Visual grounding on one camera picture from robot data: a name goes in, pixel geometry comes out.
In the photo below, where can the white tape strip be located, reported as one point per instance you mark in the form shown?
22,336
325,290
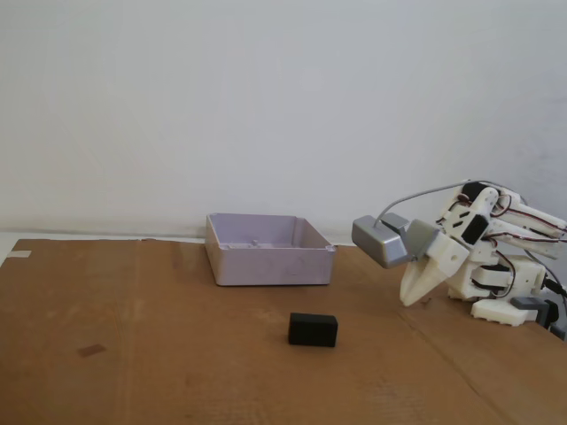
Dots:
20,254

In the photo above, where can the brown cardboard sheet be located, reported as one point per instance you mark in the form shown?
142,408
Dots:
177,376

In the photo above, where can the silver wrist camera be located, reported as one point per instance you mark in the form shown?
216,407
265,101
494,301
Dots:
381,243

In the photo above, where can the dark brown tape patch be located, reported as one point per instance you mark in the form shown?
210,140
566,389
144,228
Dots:
90,350

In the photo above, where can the black rectangular block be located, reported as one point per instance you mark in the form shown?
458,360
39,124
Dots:
312,331

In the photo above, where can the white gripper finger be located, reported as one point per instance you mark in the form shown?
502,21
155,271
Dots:
408,279
427,281

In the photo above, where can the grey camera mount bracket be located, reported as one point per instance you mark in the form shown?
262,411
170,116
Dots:
421,237

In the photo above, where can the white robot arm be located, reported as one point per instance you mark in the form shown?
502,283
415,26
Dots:
527,223

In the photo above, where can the pale grey plastic box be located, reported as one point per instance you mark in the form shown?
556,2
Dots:
266,268

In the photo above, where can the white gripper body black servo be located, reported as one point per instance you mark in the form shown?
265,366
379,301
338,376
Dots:
444,258

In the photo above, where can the grey table clamp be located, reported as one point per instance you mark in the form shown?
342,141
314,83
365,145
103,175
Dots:
527,303

